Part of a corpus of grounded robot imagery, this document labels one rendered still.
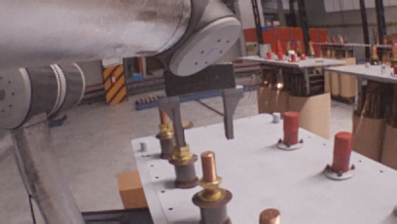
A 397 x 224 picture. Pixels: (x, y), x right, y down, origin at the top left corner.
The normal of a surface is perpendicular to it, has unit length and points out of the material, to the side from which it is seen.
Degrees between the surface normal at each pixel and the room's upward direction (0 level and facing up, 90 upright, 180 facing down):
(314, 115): 90
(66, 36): 132
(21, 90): 84
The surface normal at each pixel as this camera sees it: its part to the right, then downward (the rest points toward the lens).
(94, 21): 0.80, 0.50
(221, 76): 0.14, 0.22
